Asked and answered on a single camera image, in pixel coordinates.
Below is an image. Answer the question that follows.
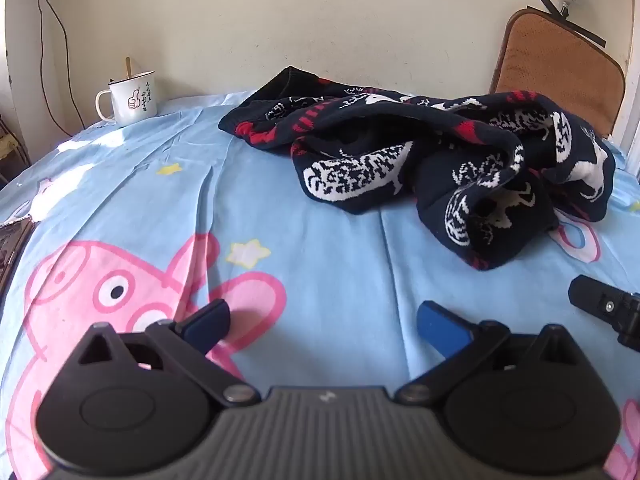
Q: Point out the brown seat cushion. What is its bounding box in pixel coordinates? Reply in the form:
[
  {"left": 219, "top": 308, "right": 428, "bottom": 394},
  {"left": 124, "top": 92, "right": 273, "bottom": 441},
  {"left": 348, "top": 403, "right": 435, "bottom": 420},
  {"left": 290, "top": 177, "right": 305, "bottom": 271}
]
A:
[{"left": 489, "top": 7, "right": 627, "bottom": 138}]

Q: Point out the dark flat object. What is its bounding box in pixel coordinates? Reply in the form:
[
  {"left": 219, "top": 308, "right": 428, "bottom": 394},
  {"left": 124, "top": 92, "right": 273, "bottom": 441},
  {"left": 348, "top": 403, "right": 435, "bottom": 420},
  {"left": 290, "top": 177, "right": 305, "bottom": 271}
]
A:
[{"left": 0, "top": 216, "right": 35, "bottom": 291}]

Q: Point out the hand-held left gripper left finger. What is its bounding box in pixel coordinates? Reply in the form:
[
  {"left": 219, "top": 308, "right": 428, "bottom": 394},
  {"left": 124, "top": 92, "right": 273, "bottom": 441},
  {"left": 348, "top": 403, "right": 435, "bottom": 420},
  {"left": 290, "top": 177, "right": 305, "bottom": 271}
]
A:
[{"left": 75, "top": 299, "right": 262, "bottom": 407}]

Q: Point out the white enamel mug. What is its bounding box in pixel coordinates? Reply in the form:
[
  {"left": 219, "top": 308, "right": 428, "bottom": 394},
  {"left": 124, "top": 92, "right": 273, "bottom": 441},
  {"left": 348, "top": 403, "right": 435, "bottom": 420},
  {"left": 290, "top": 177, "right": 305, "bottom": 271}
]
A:
[{"left": 96, "top": 71, "right": 157, "bottom": 127}]

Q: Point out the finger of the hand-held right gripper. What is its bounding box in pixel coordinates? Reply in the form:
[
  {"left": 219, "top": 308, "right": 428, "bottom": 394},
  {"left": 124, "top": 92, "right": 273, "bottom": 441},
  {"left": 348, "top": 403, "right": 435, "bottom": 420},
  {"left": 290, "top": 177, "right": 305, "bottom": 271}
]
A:
[{"left": 568, "top": 275, "right": 640, "bottom": 352}]

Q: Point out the dark wall cable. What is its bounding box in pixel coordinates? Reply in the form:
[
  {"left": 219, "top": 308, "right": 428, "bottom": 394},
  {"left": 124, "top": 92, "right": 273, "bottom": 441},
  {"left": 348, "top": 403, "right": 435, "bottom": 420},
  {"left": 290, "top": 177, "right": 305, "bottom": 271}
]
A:
[{"left": 35, "top": 0, "right": 86, "bottom": 133}]

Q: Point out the dark patterned knit sweater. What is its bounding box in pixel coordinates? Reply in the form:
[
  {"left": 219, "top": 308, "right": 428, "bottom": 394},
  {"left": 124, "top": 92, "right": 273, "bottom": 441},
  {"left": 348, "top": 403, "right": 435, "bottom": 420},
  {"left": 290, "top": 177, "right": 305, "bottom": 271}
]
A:
[{"left": 218, "top": 66, "right": 618, "bottom": 272}]

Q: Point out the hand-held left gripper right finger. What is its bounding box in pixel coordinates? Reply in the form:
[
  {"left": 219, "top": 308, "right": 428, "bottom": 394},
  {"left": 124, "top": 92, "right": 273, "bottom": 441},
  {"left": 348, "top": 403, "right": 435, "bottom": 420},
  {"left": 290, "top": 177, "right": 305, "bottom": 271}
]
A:
[{"left": 395, "top": 301, "right": 583, "bottom": 407}]

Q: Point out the blue cartoon pig bed sheet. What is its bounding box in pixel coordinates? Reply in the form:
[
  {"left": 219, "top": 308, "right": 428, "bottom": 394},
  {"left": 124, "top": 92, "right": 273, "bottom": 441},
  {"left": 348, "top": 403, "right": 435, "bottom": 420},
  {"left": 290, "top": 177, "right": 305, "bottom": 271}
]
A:
[{"left": 0, "top": 87, "right": 640, "bottom": 480}]

